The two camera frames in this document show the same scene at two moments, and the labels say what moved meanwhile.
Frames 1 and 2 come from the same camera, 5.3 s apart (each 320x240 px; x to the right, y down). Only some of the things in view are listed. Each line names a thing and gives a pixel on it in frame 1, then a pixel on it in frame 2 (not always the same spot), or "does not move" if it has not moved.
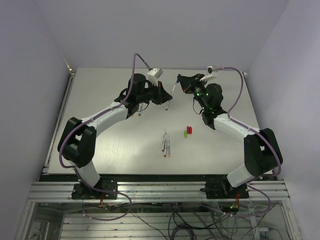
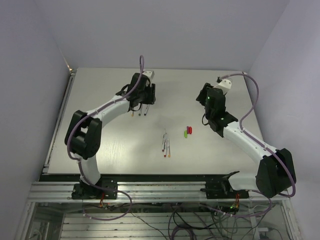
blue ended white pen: [177, 82] to [145, 107]
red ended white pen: [165, 142] does not move
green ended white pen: [141, 109] does not move
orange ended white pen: [168, 146] does not move
